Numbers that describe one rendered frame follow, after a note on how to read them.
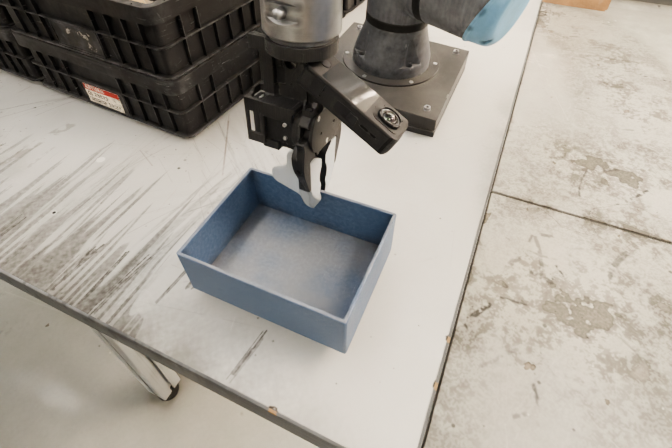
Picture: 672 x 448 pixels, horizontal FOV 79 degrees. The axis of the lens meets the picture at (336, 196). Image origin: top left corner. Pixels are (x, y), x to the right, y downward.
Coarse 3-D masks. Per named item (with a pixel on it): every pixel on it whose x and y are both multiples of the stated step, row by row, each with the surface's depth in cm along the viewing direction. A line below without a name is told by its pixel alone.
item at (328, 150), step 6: (330, 144) 48; (324, 150) 47; (330, 150) 48; (318, 156) 48; (324, 156) 48; (330, 156) 49; (324, 162) 48; (330, 162) 50; (324, 168) 49; (330, 168) 50; (324, 174) 50; (330, 174) 51; (324, 180) 50; (324, 186) 51
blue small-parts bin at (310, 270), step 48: (240, 192) 52; (288, 192) 53; (192, 240) 46; (240, 240) 53; (288, 240) 53; (336, 240) 53; (384, 240) 45; (240, 288) 43; (288, 288) 48; (336, 288) 48; (336, 336) 41
